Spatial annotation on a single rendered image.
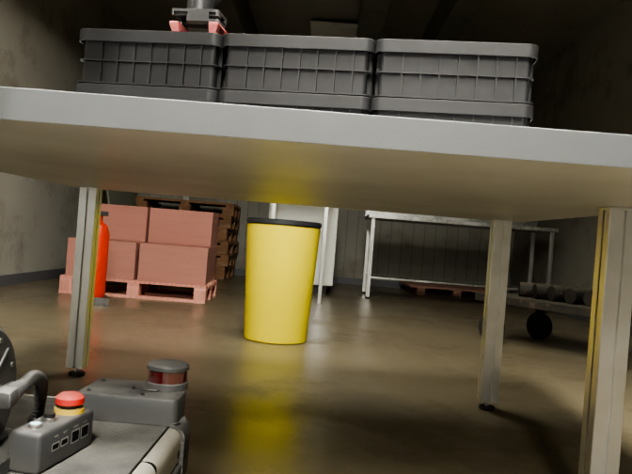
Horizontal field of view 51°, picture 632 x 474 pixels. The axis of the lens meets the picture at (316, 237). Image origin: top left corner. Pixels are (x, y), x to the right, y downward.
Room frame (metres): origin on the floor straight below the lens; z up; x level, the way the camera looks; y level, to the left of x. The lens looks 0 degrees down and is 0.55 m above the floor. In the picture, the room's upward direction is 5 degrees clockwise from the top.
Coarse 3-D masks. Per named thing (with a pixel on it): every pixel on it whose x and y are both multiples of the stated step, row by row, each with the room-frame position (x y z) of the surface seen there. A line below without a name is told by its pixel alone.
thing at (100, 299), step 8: (104, 224) 4.34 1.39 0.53; (104, 232) 4.31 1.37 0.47; (104, 240) 4.31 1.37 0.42; (104, 248) 4.31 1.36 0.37; (104, 256) 4.32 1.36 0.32; (104, 264) 4.32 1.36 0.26; (96, 272) 4.28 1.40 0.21; (104, 272) 4.33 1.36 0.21; (96, 280) 4.28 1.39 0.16; (104, 280) 4.34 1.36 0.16; (96, 288) 4.28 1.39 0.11; (104, 288) 4.35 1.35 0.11; (96, 296) 4.29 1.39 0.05; (104, 296) 4.36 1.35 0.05; (96, 304) 4.26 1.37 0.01; (104, 304) 4.28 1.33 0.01
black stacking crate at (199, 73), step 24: (96, 48) 1.33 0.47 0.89; (120, 48) 1.33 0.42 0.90; (144, 48) 1.32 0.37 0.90; (168, 48) 1.31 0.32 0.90; (192, 48) 1.31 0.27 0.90; (216, 48) 1.31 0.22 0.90; (96, 72) 1.33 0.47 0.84; (120, 72) 1.33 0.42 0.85; (144, 72) 1.32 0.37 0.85; (168, 72) 1.31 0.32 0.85; (192, 72) 1.31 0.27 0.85; (216, 72) 1.32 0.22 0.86
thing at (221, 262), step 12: (144, 204) 7.43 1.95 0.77; (156, 204) 8.07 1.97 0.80; (180, 204) 7.43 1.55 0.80; (192, 204) 7.65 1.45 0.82; (204, 204) 7.76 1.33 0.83; (216, 204) 7.44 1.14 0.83; (228, 204) 7.44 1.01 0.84; (228, 216) 7.44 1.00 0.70; (228, 228) 7.44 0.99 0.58; (228, 240) 7.74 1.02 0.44; (216, 252) 7.44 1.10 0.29; (228, 252) 7.47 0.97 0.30; (216, 264) 7.44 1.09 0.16; (228, 264) 7.46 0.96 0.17; (216, 276) 7.42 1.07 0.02; (228, 276) 7.74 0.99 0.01
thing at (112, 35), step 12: (84, 36) 1.33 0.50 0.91; (96, 36) 1.32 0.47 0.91; (108, 36) 1.32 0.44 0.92; (120, 36) 1.32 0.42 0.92; (132, 36) 1.31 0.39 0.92; (144, 36) 1.31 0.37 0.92; (156, 36) 1.30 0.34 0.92; (168, 36) 1.30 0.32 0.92; (180, 36) 1.30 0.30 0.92; (192, 36) 1.29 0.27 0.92; (204, 36) 1.29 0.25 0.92; (216, 36) 1.29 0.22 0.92
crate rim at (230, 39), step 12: (228, 36) 1.28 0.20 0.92; (240, 36) 1.28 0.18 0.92; (252, 36) 1.28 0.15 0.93; (264, 36) 1.27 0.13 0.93; (276, 36) 1.27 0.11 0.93; (288, 36) 1.27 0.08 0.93; (300, 36) 1.26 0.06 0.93; (312, 36) 1.26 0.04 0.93; (228, 48) 1.33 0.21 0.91; (300, 48) 1.27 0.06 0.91; (312, 48) 1.26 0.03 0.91; (324, 48) 1.26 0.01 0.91; (336, 48) 1.25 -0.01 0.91; (348, 48) 1.25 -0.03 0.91; (360, 48) 1.25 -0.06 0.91; (372, 48) 1.25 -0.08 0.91
